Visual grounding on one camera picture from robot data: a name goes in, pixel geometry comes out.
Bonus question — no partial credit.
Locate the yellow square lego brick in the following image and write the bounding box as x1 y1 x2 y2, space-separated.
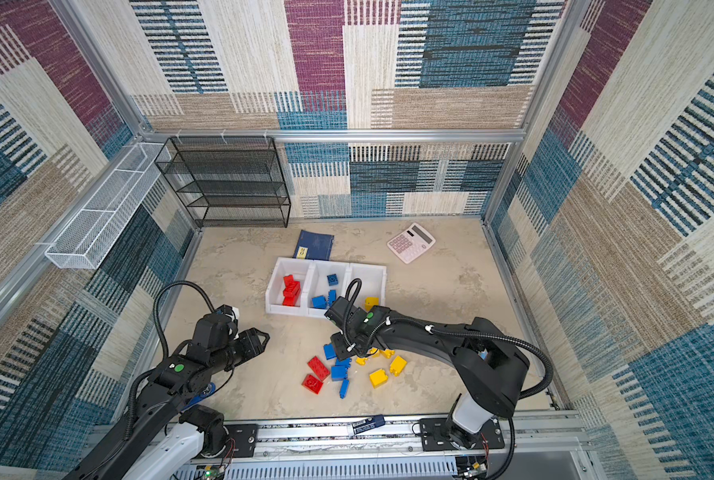
364 297 380 312

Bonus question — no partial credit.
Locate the blue thin lego brick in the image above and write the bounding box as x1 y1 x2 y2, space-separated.
339 379 349 399

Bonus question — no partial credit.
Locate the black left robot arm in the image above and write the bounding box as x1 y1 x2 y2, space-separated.
65 305 270 479

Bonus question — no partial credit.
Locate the pink calculator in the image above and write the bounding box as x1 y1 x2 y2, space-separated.
387 223 436 264

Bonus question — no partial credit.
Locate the blue flat lego brick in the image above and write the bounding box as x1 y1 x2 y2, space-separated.
331 359 351 381

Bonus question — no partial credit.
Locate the blue label tag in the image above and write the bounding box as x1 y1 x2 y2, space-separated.
351 415 386 436

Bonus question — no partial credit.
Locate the white middle bin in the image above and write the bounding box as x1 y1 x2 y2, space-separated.
303 260 351 318

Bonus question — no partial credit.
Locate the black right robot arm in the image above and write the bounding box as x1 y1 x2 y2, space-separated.
325 297 553 449

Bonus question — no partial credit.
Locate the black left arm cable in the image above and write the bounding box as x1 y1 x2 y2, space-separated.
152 280 217 361

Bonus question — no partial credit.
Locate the white right bin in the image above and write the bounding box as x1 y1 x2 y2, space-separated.
344 263 387 311

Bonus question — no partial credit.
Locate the blue small lego brick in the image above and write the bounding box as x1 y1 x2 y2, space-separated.
323 344 336 360

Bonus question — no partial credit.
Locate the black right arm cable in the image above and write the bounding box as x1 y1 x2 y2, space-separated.
341 277 555 400

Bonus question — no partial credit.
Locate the white wire mesh basket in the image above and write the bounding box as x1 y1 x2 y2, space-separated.
45 142 162 270

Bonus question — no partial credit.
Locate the black wire mesh shelf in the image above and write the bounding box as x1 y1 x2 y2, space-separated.
155 136 291 228

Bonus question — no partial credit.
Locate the red long lego brick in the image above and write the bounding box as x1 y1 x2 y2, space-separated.
283 281 301 298
307 356 330 382

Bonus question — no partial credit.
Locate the blue notebook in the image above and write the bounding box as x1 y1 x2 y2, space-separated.
293 230 335 261

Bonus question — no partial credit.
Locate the white bin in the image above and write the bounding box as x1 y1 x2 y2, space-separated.
265 257 315 317
344 263 387 311
303 260 351 318

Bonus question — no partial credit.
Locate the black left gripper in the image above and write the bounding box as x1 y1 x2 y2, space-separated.
210 325 270 375

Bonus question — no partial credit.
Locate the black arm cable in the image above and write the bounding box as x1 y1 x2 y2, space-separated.
341 277 555 400
152 280 217 361

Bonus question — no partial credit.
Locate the white left bin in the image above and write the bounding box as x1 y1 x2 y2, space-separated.
265 257 315 317

